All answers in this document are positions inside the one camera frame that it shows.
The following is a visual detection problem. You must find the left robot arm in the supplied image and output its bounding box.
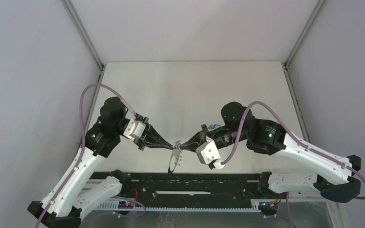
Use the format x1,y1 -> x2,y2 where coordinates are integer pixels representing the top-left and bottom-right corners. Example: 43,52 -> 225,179
27,97 -> 173,228

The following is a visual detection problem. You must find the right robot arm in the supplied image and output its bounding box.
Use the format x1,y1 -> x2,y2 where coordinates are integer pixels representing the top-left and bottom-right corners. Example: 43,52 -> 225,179
179,102 -> 361,203

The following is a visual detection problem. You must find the key with blue tag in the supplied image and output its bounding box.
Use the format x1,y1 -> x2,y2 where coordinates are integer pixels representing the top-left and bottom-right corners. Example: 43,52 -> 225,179
208,124 -> 221,130

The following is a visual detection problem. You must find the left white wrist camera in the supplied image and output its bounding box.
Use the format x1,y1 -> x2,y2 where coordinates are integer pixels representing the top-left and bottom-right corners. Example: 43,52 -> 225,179
123,119 -> 146,140

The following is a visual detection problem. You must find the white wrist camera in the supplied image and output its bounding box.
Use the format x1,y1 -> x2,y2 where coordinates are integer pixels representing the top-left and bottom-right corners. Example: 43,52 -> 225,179
123,119 -> 146,140
195,137 -> 224,170

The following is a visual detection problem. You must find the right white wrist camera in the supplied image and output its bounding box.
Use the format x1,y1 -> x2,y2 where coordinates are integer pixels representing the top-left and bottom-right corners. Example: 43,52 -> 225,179
195,137 -> 224,170

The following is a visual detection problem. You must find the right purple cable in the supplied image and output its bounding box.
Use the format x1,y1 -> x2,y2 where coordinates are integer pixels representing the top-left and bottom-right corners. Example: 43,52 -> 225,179
219,101 -> 365,228

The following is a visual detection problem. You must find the purple cable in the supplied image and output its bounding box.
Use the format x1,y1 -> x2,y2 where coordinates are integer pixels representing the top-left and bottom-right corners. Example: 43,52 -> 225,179
34,83 -> 147,228
219,101 -> 365,228

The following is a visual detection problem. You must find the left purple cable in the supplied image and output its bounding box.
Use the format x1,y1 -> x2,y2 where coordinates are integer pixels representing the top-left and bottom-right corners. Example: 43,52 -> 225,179
34,83 -> 147,228

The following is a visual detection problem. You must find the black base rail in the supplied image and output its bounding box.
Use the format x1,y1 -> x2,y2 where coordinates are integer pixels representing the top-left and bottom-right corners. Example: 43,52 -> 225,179
85,171 -> 288,210

